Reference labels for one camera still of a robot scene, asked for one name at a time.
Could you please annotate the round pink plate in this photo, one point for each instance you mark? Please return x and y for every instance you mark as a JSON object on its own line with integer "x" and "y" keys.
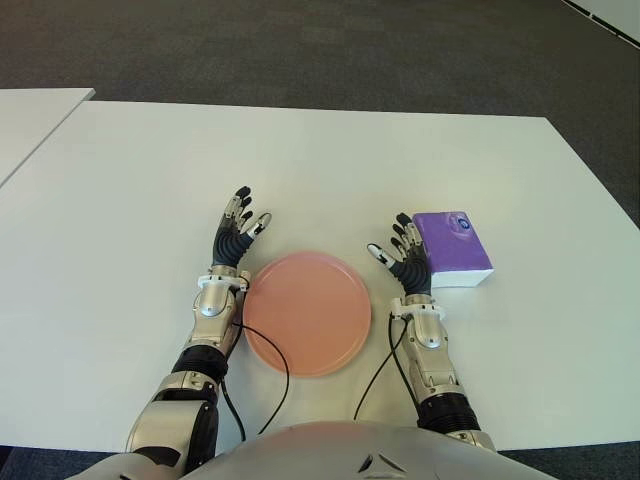
{"x": 310, "y": 310}

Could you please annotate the silver robot torso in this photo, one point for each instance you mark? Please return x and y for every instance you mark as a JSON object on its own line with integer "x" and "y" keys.
{"x": 320, "y": 450}

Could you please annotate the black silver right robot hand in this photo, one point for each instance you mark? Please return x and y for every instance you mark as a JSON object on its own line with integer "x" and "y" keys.
{"x": 414, "y": 270}

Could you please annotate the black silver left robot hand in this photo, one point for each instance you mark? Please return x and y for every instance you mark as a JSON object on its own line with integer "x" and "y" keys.
{"x": 227, "y": 245}

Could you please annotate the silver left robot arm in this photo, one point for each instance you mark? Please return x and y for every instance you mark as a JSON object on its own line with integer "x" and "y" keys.
{"x": 215, "y": 305}

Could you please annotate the white panel with black slots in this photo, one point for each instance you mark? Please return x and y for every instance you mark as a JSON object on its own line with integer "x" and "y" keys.
{"x": 615, "y": 10}

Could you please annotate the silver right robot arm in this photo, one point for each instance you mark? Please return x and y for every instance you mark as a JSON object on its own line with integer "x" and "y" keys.
{"x": 430, "y": 330}

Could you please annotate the purple tissue paper pack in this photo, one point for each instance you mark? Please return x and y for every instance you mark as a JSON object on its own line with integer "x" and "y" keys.
{"x": 450, "y": 245}

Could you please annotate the white neighbouring table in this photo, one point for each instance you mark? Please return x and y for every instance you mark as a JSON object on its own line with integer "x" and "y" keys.
{"x": 30, "y": 120}

